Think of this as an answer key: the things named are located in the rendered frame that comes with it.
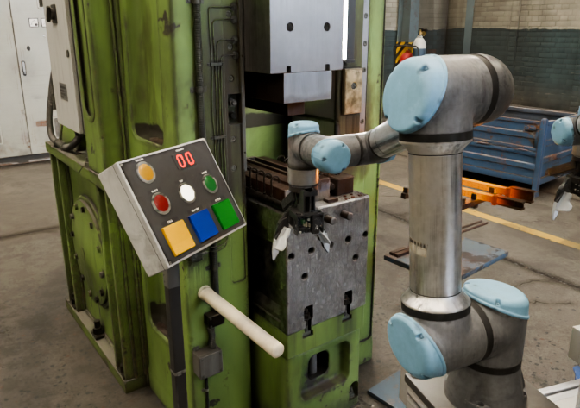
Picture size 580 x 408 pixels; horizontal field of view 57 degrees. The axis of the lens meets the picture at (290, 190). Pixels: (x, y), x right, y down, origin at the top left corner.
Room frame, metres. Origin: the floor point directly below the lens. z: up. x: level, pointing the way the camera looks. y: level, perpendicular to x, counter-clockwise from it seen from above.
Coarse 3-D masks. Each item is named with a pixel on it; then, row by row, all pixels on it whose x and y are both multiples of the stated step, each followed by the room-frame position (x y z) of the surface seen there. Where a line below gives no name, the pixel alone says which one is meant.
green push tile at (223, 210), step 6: (228, 198) 1.45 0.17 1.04; (216, 204) 1.40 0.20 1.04; (222, 204) 1.42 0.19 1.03; (228, 204) 1.44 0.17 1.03; (216, 210) 1.39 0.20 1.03; (222, 210) 1.40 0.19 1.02; (228, 210) 1.42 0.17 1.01; (234, 210) 1.44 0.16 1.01; (216, 216) 1.39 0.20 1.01; (222, 216) 1.39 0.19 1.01; (228, 216) 1.41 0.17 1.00; (234, 216) 1.43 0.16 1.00; (222, 222) 1.38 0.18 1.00; (228, 222) 1.40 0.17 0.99; (234, 222) 1.42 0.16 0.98; (222, 228) 1.38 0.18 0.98
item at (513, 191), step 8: (464, 184) 2.02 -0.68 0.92; (472, 184) 1.99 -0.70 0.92; (480, 184) 1.97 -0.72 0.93; (488, 184) 1.96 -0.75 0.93; (496, 192) 1.92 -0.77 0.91; (504, 192) 1.89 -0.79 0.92; (512, 192) 1.88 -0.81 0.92; (520, 192) 1.86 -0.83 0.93; (528, 192) 1.84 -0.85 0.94; (528, 200) 1.83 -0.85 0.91
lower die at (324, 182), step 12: (252, 156) 2.15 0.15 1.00; (264, 156) 2.18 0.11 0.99; (264, 168) 1.99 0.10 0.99; (276, 168) 1.95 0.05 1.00; (252, 180) 1.89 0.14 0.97; (276, 180) 1.85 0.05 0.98; (324, 180) 1.83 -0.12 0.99; (276, 192) 1.77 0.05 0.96; (288, 192) 1.74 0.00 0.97; (324, 192) 1.83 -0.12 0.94
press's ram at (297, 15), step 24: (264, 0) 1.72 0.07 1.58; (288, 0) 1.74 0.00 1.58; (312, 0) 1.80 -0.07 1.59; (336, 0) 1.86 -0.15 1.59; (264, 24) 1.72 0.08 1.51; (288, 24) 1.75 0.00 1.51; (312, 24) 1.80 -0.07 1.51; (336, 24) 1.86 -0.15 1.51; (264, 48) 1.73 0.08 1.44; (288, 48) 1.74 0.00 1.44; (312, 48) 1.80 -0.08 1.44; (336, 48) 1.86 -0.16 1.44; (264, 72) 1.73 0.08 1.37
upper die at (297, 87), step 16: (256, 80) 1.86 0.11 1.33; (272, 80) 1.78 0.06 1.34; (288, 80) 1.74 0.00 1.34; (304, 80) 1.78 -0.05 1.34; (320, 80) 1.82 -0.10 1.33; (256, 96) 1.86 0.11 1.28; (272, 96) 1.78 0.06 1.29; (288, 96) 1.74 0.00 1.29; (304, 96) 1.78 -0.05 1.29; (320, 96) 1.82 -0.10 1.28
